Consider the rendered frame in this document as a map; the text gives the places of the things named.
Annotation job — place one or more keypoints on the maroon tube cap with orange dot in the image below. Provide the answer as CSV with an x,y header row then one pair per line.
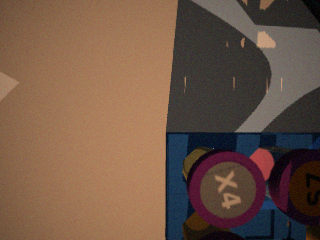
x,y
195,228

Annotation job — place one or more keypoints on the blue tube rack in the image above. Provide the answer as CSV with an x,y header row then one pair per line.
x,y
178,207

